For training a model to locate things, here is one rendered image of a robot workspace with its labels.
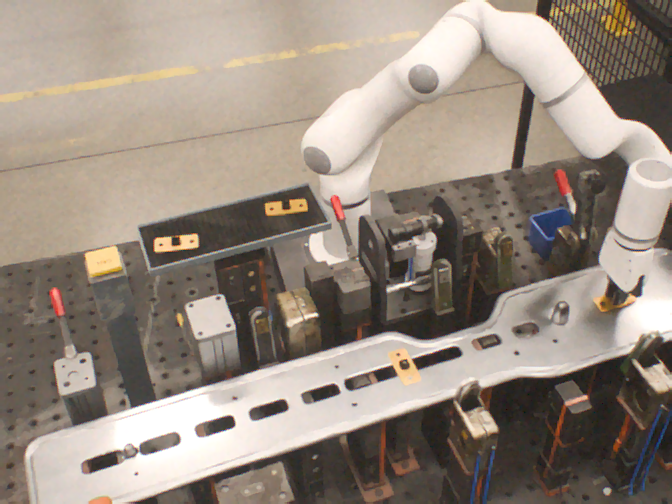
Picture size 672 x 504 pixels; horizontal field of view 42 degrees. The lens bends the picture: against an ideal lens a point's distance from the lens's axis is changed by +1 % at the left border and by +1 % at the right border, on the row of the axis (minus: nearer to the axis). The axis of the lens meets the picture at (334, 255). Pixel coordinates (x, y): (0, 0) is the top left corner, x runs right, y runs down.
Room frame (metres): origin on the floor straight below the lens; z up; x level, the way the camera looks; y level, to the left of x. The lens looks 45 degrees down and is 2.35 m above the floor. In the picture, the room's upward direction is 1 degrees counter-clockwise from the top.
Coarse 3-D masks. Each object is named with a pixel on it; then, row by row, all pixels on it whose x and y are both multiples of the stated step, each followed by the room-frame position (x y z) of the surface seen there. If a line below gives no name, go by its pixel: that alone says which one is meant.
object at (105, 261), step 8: (104, 248) 1.24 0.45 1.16; (112, 248) 1.24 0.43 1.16; (88, 256) 1.22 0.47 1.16; (96, 256) 1.22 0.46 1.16; (104, 256) 1.22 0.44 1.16; (112, 256) 1.22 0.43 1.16; (88, 264) 1.20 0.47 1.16; (96, 264) 1.20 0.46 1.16; (104, 264) 1.19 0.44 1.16; (112, 264) 1.19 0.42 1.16; (120, 264) 1.19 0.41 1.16; (96, 272) 1.18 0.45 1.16; (104, 272) 1.18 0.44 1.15; (112, 272) 1.18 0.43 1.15
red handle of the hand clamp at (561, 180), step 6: (558, 174) 1.45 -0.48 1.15; (564, 174) 1.45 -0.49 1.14; (558, 180) 1.44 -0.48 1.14; (564, 180) 1.43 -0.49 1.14; (558, 186) 1.43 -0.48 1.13; (564, 186) 1.42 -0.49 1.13; (564, 192) 1.41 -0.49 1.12; (570, 192) 1.41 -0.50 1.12; (564, 198) 1.41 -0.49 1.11; (570, 198) 1.40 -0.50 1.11; (570, 204) 1.39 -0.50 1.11; (570, 210) 1.38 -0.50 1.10; (570, 216) 1.38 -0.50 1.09; (582, 228) 1.35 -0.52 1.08; (582, 234) 1.34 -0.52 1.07; (582, 240) 1.34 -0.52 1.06
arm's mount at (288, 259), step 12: (372, 192) 1.78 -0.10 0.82; (384, 192) 1.78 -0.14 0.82; (372, 204) 1.74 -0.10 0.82; (384, 204) 1.73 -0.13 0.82; (372, 216) 1.69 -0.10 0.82; (384, 216) 1.69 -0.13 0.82; (300, 240) 1.62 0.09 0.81; (276, 252) 1.58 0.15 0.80; (288, 252) 1.58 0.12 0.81; (300, 252) 1.58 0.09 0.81; (276, 264) 1.58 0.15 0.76; (288, 264) 1.54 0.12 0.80; (300, 264) 1.54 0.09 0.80; (276, 276) 1.59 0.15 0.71; (288, 276) 1.50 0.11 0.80; (300, 276) 1.50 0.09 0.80; (288, 288) 1.46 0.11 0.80
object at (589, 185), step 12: (588, 180) 1.35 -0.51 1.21; (600, 180) 1.34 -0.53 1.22; (588, 192) 1.36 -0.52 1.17; (600, 192) 1.33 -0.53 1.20; (576, 204) 1.35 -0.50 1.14; (588, 204) 1.35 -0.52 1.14; (576, 216) 1.35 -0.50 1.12; (588, 216) 1.35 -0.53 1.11; (576, 228) 1.34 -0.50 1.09; (588, 228) 1.34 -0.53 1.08; (588, 240) 1.34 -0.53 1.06
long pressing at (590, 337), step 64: (512, 320) 1.17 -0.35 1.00; (576, 320) 1.16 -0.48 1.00; (640, 320) 1.16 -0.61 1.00; (256, 384) 1.02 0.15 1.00; (320, 384) 1.02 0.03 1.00; (384, 384) 1.01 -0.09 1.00; (448, 384) 1.01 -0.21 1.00; (64, 448) 0.89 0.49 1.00; (192, 448) 0.88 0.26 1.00; (256, 448) 0.88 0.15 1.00
